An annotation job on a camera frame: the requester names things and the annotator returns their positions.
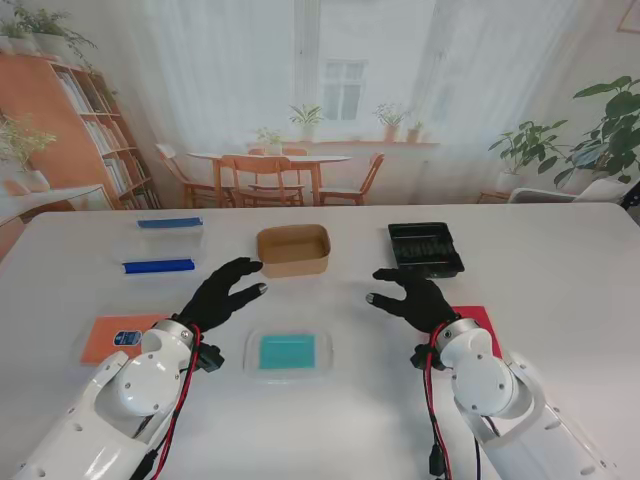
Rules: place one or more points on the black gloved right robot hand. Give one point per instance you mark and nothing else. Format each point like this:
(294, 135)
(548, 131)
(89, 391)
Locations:
(425, 302)

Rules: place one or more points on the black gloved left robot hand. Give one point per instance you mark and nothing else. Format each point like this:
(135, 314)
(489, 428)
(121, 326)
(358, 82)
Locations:
(215, 300)

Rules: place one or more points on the clear lid with red label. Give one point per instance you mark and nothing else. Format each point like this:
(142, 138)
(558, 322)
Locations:
(475, 320)

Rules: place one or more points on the clear lid with teal label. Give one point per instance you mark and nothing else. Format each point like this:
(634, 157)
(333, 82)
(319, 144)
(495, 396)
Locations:
(287, 350)

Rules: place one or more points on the brown kraft paper container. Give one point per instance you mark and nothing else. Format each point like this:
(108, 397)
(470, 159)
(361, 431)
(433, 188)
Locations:
(300, 267)

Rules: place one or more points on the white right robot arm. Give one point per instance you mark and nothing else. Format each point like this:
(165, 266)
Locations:
(480, 380)

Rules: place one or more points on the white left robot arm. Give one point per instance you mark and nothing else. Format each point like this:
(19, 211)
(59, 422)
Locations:
(125, 385)

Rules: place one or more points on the clear container with blue clips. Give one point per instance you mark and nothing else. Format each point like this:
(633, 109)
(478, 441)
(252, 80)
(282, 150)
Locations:
(160, 266)

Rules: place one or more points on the black plastic tray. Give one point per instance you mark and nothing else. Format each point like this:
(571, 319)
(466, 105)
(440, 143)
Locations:
(425, 245)

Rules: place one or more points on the clear lid with orange label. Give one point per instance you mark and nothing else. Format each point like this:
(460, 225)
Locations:
(105, 340)

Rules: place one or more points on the black stand clamp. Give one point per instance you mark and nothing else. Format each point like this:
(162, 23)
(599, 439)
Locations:
(632, 197)

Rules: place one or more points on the printed room backdrop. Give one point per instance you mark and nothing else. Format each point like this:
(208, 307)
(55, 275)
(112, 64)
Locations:
(350, 50)

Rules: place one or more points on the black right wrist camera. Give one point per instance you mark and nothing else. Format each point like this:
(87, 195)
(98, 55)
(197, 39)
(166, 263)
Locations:
(420, 357)

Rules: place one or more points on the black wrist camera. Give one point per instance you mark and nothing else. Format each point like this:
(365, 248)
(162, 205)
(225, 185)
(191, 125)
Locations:
(210, 357)
(420, 357)

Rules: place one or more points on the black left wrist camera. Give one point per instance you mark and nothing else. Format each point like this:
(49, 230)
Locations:
(210, 357)

